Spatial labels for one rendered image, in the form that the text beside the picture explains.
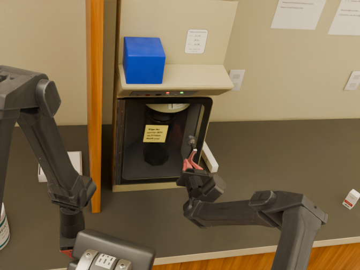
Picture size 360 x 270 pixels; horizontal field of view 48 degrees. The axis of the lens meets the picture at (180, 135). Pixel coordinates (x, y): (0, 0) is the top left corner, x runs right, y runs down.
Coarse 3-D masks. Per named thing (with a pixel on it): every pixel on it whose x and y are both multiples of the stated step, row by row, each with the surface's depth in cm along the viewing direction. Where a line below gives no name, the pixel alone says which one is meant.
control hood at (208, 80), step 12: (120, 72) 112; (168, 72) 115; (180, 72) 116; (192, 72) 117; (204, 72) 118; (216, 72) 119; (120, 84) 111; (132, 84) 108; (144, 84) 109; (156, 84) 110; (168, 84) 111; (180, 84) 111; (192, 84) 112; (204, 84) 113; (216, 84) 114; (228, 84) 115
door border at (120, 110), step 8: (120, 104) 124; (120, 112) 126; (120, 120) 128; (120, 128) 130; (120, 136) 133; (120, 144) 135; (120, 152) 137; (120, 160) 140; (120, 168) 143; (120, 176) 146
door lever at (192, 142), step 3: (189, 141) 140; (192, 141) 140; (195, 141) 141; (189, 144) 141; (192, 144) 139; (192, 147) 138; (195, 147) 138; (192, 150) 137; (195, 150) 137; (189, 153) 139; (192, 153) 138; (195, 153) 138; (189, 156) 139; (192, 156) 139; (186, 159) 140; (189, 159) 139; (189, 162) 140
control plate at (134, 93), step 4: (132, 92) 113; (136, 92) 113; (140, 92) 114; (144, 92) 114; (148, 92) 114; (152, 92) 114; (156, 92) 115; (160, 92) 115; (164, 92) 115; (172, 92) 116; (176, 92) 116; (184, 92) 117; (188, 92) 117; (192, 92) 118
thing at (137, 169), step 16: (128, 112) 127; (144, 112) 128; (160, 112) 129; (176, 112) 131; (192, 112) 132; (208, 112) 133; (128, 128) 131; (144, 128) 132; (176, 128) 135; (192, 128) 137; (128, 144) 136; (144, 144) 137; (160, 144) 139; (176, 144) 140; (128, 160) 141; (144, 160) 143; (160, 160) 144; (176, 160) 146; (192, 160) 148; (128, 176) 146; (144, 176) 148; (160, 176) 150; (176, 176) 152
